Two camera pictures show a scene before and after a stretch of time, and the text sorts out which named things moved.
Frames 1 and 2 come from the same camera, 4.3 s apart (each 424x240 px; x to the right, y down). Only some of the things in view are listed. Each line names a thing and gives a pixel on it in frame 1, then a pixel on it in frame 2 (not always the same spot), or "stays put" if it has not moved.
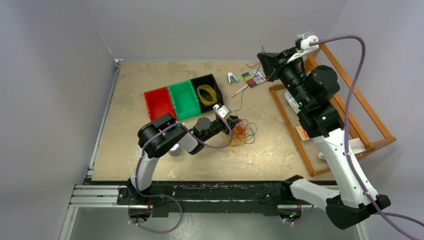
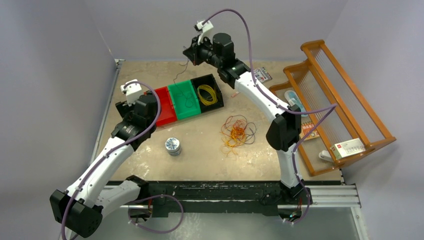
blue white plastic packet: (293, 102) stays put
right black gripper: (272, 62) → (193, 53)
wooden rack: (364, 135) stays put
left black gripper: (232, 121) → (126, 111)
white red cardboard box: (356, 146) stays put
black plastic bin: (206, 94) stays put
